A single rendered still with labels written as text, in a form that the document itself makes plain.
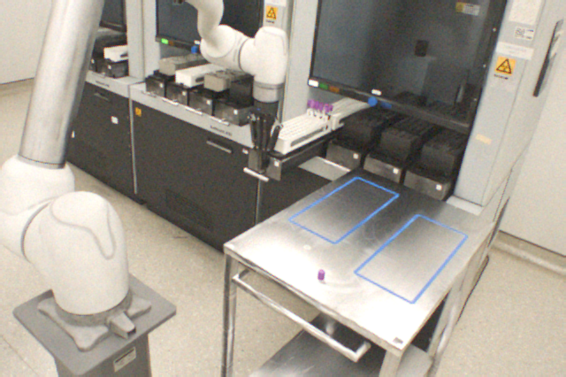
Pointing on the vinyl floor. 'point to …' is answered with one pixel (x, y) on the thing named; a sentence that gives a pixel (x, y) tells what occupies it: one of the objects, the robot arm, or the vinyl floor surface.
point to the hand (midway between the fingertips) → (262, 158)
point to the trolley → (357, 276)
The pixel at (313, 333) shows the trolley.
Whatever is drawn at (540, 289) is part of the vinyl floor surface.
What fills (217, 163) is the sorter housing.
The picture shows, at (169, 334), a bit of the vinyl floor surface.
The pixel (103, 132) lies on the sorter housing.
